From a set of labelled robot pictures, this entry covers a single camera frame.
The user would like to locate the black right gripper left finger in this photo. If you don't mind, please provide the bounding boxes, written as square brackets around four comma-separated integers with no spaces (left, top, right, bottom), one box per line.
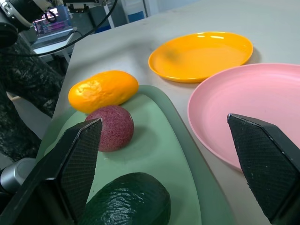
[0,118,104,225]

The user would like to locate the dark camouflage cloth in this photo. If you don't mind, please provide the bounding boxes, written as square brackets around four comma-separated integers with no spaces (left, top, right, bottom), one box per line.
[0,35,64,162]

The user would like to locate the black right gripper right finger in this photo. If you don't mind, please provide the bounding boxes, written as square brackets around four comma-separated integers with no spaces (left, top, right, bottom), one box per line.
[226,113,300,225]

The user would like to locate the green tray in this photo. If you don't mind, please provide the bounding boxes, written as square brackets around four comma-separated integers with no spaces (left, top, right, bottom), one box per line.
[36,84,235,225]

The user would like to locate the pink round plate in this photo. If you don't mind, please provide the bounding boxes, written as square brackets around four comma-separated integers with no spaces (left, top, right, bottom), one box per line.
[187,62,300,175]

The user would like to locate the blue cabinet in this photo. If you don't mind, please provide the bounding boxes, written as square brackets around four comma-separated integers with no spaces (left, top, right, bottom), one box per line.
[126,0,149,23]

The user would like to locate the yellow mango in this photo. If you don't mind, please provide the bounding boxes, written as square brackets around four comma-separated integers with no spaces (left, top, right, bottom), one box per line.
[67,70,139,114]

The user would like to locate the orange round plate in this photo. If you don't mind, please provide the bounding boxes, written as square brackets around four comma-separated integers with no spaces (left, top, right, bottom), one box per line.
[148,31,254,83]

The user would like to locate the dark green avocado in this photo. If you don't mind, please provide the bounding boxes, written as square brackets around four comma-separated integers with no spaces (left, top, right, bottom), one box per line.
[79,172,172,225]

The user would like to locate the open laptop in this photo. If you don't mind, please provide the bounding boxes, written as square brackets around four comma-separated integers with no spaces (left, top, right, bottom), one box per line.
[31,6,78,46]

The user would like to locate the silver robot body cylinder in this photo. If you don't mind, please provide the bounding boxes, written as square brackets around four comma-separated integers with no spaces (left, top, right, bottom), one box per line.
[0,157,38,195]

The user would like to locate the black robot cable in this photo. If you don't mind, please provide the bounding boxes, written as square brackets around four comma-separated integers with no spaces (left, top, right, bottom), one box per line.
[0,0,119,58]

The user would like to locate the purple passion fruit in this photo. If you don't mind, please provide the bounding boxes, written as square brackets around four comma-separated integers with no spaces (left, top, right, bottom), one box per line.
[85,105,135,153]

